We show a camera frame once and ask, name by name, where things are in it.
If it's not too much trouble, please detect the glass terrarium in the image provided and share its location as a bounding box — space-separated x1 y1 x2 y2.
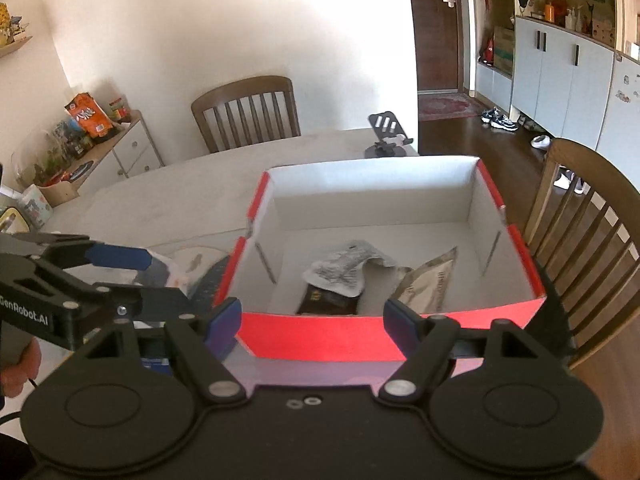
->
10 125 68 191

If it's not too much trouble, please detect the black snack packet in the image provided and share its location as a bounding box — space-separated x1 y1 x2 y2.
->
295 284 363 316

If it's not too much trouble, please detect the white printed mug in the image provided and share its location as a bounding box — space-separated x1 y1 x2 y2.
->
19 184 54 228

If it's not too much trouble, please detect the brown cardboard box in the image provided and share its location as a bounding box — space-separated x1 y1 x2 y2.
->
492 26 516 78

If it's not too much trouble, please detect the wooden wall shelf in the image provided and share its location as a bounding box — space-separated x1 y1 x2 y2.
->
0 35 33 58

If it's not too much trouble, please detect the orange snack bag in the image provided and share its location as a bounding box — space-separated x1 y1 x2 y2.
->
64 92 113 141

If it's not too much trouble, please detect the red cardboard box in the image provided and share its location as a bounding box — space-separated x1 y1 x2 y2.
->
212 156 547 362

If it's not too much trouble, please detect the brown wrapper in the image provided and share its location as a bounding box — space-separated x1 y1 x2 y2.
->
390 246 458 313

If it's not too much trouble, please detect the white wall cabinet unit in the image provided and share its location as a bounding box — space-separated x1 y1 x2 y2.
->
472 0 640 171

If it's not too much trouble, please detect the blue speckled placemat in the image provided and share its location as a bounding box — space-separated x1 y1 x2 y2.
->
190 254 233 307

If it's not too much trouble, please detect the black cable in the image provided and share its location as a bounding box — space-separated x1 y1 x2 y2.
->
0 379 40 423

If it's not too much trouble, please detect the clear printed wrapper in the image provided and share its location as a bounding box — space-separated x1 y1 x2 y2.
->
302 240 396 297

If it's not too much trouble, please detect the wooden slat-back chair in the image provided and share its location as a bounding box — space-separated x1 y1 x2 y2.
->
522 139 640 371
191 76 302 155

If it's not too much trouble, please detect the white side cabinet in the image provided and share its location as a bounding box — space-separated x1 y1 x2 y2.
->
35 110 166 207

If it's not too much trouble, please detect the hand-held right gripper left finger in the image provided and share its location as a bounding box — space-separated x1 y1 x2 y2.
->
82 296 248 403

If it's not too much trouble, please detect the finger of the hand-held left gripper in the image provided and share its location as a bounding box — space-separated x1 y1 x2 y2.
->
35 234 153 272
75 282 196 325

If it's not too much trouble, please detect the black phone stand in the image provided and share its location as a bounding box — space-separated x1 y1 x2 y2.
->
364 112 417 158

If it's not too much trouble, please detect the white marble desktop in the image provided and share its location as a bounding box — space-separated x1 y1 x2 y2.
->
0 127 421 411

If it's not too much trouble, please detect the clear labelled plastic bag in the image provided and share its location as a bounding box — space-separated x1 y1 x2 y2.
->
145 247 196 292

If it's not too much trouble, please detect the red patterned rug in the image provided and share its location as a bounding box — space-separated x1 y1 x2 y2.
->
417 92 485 122

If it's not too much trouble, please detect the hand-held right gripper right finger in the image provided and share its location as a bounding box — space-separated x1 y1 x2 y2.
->
380 299 546 403

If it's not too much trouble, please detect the person's left hand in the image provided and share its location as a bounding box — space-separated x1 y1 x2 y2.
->
0 339 43 400

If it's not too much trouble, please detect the dark wooden door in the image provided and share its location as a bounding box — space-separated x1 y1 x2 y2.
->
409 0 473 95

